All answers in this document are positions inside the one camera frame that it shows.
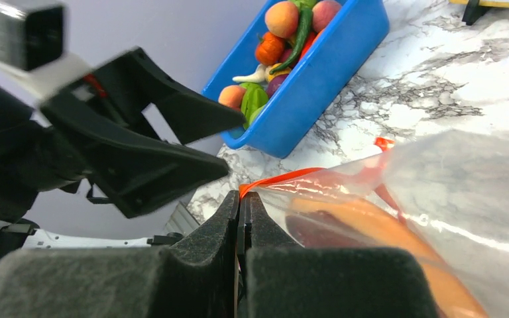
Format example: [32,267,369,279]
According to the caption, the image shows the toy peach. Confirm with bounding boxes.
[312,0,342,32]
[264,1,299,38]
[218,85,247,111]

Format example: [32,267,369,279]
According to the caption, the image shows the toy green chili pepper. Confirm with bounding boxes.
[276,9,313,70]

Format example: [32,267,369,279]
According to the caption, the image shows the toy green lettuce ball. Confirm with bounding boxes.
[290,0,319,9]

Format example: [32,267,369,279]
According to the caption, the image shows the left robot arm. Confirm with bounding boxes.
[0,47,245,259]

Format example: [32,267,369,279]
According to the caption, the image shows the toy green starfruit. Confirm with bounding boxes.
[240,83,269,130]

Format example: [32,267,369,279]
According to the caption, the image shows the toy white radish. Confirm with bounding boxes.
[232,64,267,83]

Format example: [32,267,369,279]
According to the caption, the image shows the toy peach top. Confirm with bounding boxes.
[264,1,299,38]

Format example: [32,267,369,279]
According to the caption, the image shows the toy yellow lemon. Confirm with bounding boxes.
[264,63,292,83]

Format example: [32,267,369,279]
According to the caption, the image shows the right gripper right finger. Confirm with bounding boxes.
[239,193,439,317]

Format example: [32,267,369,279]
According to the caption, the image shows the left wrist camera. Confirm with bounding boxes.
[0,1,91,99]

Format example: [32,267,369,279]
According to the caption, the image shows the toy orange pumpkin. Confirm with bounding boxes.
[255,32,286,66]

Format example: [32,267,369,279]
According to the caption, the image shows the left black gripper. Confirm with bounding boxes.
[40,47,245,219]

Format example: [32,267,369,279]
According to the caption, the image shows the clear zip top bag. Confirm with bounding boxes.
[239,130,509,317]

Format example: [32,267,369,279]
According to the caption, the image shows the toy carrot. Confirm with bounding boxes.
[299,30,323,60]

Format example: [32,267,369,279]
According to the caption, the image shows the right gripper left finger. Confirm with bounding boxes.
[0,191,239,317]

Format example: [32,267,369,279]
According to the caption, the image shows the toy peach bottom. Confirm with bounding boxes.
[218,85,247,111]

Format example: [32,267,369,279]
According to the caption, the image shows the blue plastic bin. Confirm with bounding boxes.
[221,0,390,158]

